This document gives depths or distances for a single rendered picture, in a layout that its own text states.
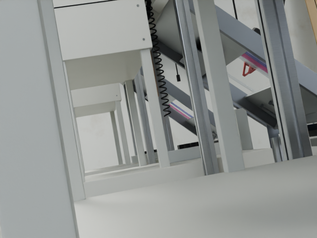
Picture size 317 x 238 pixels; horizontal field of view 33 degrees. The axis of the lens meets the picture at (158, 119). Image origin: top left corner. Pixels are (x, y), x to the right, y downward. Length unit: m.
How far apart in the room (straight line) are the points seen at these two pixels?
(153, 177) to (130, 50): 0.41
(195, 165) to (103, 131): 3.85
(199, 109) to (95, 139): 3.88
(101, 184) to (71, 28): 0.49
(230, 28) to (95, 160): 3.87
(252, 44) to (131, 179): 0.59
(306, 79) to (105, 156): 3.87
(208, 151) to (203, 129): 0.07
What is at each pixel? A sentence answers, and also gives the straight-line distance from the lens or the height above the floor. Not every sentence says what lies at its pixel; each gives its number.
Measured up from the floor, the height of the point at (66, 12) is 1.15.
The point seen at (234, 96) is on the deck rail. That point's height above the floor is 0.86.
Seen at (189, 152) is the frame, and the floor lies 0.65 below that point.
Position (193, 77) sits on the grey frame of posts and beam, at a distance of 1.68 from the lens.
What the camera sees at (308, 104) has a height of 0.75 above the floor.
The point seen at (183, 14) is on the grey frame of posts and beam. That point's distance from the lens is 1.73.
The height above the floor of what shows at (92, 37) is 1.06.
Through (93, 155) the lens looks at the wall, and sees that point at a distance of 5.50.
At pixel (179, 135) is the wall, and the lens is 5.58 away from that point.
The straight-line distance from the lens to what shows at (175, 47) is 2.38.
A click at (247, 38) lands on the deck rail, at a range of 1.79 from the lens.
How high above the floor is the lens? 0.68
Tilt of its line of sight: 3 degrees up
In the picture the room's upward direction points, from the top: 10 degrees counter-clockwise
